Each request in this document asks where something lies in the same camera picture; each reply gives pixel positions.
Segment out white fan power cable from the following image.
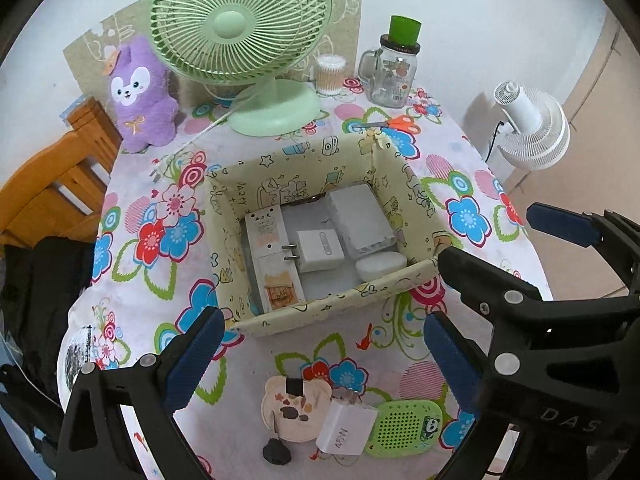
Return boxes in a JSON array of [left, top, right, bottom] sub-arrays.
[[150, 89, 262, 183]]

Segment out orange handled scissors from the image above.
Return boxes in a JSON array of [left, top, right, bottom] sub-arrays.
[[362, 115, 421, 136]]

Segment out floral tablecloth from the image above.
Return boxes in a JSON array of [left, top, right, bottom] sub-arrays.
[[89, 79, 550, 479]]

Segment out black key fob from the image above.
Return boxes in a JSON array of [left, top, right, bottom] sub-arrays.
[[262, 412, 292, 466]]

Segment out wooden chair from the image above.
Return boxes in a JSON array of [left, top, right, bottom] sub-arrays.
[[1, 98, 122, 248]]

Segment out white 45W charger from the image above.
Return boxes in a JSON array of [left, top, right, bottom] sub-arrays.
[[316, 390, 378, 456]]

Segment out white remote control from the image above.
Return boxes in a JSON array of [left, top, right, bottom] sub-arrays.
[[244, 205, 305, 313]]

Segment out patterned cardboard storage box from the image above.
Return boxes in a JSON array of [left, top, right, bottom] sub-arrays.
[[204, 133, 448, 336]]

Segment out white floor fan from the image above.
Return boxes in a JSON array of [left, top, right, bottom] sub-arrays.
[[494, 80, 570, 172]]

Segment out black clothing on chair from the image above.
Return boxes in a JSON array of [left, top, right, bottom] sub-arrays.
[[1, 236, 94, 401]]

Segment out translucent white plastic case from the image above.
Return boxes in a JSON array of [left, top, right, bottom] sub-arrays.
[[326, 183, 396, 259]]

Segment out round hedgehog compact mirror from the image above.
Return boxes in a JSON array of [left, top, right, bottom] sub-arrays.
[[260, 376, 332, 443]]

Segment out white printed tote bag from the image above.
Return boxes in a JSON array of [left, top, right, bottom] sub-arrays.
[[56, 287, 104, 410]]

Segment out patterned backing board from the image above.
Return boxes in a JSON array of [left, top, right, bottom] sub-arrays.
[[63, 0, 362, 112]]

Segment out glass mug jar green lid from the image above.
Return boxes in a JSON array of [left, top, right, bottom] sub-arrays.
[[357, 15, 421, 108]]

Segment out green perforated panda speaker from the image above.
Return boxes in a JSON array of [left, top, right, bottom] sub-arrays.
[[364, 400, 444, 458]]

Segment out white plug adapter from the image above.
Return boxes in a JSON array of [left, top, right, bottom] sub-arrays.
[[284, 229, 345, 273]]

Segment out purple plush bunny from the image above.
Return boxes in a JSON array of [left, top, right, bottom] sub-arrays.
[[103, 35, 180, 153]]

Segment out white oval earbud case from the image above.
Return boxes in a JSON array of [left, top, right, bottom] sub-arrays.
[[355, 250, 408, 282]]

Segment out green desk fan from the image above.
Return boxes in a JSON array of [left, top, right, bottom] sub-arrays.
[[149, 0, 332, 138]]

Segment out cotton swab container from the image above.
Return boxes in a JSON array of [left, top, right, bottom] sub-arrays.
[[314, 54, 347, 96]]

